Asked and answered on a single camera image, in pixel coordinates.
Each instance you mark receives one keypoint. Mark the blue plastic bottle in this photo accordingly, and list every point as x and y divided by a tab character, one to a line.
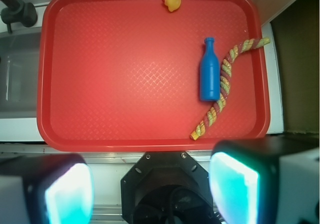
209	89

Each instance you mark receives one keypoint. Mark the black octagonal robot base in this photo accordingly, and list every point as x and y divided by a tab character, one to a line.
167	187

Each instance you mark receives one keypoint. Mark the dark cardboard box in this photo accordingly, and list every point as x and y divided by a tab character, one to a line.
296	36

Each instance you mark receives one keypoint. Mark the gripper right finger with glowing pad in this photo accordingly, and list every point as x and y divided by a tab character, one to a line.
274	179

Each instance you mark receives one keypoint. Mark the dark grey faucet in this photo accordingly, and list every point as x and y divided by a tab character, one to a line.
18	11

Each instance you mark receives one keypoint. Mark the red plastic tray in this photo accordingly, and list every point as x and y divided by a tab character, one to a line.
123	75

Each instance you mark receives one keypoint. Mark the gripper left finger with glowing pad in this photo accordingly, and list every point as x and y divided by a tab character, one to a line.
54	188

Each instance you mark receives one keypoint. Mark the stainless steel sink basin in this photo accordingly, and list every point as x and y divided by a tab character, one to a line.
19	75

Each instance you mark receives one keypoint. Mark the yellow rubber duck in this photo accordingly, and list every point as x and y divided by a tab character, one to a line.
172	5

